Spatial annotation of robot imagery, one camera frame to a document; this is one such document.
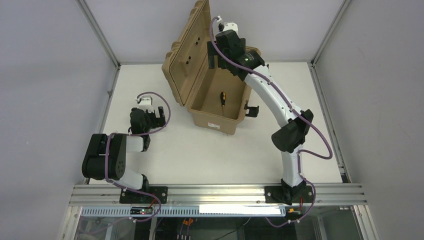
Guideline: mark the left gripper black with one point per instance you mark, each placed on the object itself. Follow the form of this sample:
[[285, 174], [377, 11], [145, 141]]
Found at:
[[157, 117]]

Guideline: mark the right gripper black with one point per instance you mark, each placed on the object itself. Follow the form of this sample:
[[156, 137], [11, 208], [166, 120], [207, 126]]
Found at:
[[218, 55]]

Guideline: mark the black yellow screwdriver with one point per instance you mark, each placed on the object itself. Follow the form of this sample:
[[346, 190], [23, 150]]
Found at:
[[223, 102]]

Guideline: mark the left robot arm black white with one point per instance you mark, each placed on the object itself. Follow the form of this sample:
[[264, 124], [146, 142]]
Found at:
[[105, 157]]

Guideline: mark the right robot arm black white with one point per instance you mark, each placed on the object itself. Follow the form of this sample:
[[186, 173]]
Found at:
[[294, 123]]

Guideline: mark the tan plastic toolbox with lid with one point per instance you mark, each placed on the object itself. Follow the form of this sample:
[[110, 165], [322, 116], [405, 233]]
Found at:
[[197, 87]]

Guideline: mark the black front toolbox latch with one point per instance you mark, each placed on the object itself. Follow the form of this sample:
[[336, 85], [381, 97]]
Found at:
[[251, 111]]

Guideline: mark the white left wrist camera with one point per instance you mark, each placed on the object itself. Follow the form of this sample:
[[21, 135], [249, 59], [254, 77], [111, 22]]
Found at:
[[145, 103]]

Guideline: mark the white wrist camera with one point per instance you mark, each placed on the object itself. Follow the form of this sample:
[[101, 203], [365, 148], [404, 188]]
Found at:
[[145, 103], [225, 26]]

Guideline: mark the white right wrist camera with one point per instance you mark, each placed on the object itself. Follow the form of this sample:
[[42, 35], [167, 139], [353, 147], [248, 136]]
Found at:
[[225, 26]]

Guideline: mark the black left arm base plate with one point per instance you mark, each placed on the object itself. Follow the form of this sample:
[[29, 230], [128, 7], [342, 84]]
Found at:
[[131, 197]]

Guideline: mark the white slotted cable duct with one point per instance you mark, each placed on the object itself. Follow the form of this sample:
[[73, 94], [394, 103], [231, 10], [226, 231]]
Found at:
[[204, 210]]

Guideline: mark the aluminium front rail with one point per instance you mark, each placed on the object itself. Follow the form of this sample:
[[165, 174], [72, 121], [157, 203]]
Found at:
[[193, 195]]

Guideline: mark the aluminium frame post left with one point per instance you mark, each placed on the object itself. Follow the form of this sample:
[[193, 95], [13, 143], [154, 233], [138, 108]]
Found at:
[[94, 25]]

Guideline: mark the aluminium frame post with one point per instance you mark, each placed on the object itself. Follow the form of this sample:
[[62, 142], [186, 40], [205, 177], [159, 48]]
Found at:
[[94, 25], [340, 13]]

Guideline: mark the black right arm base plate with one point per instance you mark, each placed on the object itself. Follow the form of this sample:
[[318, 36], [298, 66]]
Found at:
[[278, 195]]

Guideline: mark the aluminium frame post right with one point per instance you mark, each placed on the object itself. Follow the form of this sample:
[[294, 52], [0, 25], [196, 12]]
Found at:
[[340, 13]]

